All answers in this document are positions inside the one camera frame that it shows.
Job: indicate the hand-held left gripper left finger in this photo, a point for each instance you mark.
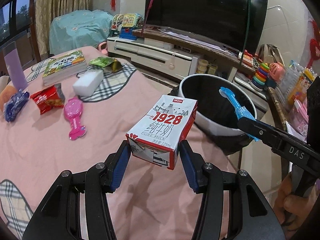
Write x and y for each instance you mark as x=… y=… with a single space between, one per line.
x=119 y=170

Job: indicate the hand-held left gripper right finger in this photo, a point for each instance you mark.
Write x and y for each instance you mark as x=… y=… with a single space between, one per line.
x=190 y=170

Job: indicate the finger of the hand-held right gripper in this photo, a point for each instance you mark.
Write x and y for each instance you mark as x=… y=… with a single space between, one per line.
x=262 y=132

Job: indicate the blue plastic toy packet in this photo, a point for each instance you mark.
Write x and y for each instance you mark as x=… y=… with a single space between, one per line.
x=233 y=102

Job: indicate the white milk carton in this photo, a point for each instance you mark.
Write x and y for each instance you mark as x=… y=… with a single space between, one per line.
x=162 y=127

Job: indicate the white bin with black bag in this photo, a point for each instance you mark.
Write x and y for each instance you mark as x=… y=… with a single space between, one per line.
x=212 y=97

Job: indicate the person's right hand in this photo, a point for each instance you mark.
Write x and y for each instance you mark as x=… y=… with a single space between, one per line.
x=292 y=205

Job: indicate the clear plastic storage bin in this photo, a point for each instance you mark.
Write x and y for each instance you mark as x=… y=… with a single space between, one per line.
x=292 y=80

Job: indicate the pink plastic toy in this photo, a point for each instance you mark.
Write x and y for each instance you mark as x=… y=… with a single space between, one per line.
x=277 y=73

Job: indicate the pink toy packet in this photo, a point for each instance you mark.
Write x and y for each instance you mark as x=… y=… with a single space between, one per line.
x=73 y=115

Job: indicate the red toy phone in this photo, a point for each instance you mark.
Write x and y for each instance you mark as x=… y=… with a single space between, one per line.
x=246 y=57

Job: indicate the beige backpack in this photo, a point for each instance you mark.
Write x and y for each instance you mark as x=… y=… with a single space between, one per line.
x=268 y=53

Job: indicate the white sponge block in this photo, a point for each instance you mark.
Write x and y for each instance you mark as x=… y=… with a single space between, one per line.
x=87 y=82

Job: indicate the red snack packet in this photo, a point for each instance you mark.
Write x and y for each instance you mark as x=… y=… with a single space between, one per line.
x=47 y=100

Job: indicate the green snack wrapper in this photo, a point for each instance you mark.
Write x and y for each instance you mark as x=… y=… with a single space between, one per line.
x=102 y=62

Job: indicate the green illustrated book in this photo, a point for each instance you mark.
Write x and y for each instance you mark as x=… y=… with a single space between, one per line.
x=65 y=65

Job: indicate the white tv cabinet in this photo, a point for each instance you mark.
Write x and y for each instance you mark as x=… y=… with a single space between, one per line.
x=155 y=52

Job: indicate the blue crumpled wrapper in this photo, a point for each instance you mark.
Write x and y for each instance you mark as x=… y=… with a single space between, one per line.
x=15 y=105

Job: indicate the pink plastic stool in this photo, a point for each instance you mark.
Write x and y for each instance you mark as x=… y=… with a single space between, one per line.
x=103 y=47

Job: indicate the black television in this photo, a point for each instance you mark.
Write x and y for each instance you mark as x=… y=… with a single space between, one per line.
x=205 y=12

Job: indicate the orange red apple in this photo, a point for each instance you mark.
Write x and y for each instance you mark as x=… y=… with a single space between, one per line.
x=6 y=96

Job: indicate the purple water bottle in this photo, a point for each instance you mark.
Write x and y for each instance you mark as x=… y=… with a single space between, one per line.
x=15 y=72

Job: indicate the toy cash register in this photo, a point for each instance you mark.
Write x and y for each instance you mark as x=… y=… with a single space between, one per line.
x=127 y=25

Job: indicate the teal cloth covered furniture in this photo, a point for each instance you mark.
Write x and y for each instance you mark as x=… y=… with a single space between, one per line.
x=77 y=27

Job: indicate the pink ribbon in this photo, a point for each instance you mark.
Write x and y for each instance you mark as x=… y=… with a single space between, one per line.
x=150 y=7

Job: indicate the beige patterned curtain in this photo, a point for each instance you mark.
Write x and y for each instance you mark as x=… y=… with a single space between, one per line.
x=60 y=5

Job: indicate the wooden framed glass door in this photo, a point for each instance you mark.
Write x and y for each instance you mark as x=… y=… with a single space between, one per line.
x=15 y=20

